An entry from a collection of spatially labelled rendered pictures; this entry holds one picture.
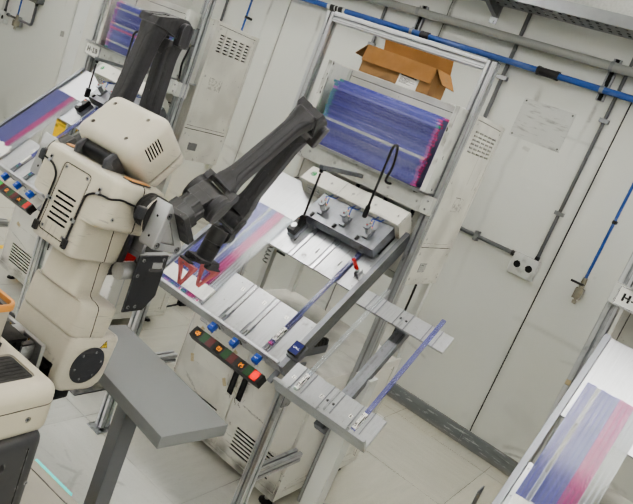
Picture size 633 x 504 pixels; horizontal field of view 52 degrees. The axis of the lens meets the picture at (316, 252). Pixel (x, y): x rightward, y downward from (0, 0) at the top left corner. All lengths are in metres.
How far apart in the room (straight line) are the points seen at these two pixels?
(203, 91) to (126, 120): 1.81
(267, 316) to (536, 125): 2.14
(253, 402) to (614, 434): 1.33
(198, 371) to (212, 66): 1.53
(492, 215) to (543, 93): 0.73
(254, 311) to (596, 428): 1.15
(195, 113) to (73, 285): 1.90
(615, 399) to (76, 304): 1.52
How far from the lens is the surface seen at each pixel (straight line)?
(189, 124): 3.43
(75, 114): 3.52
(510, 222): 3.83
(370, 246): 2.34
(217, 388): 2.78
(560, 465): 1.99
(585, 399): 2.10
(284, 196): 2.67
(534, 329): 3.81
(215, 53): 3.42
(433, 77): 2.85
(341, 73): 2.76
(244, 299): 2.35
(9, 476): 1.60
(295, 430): 2.55
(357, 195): 2.50
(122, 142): 1.59
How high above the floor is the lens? 1.58
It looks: 13 degrees down
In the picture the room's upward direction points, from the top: 22 degrees clockwise
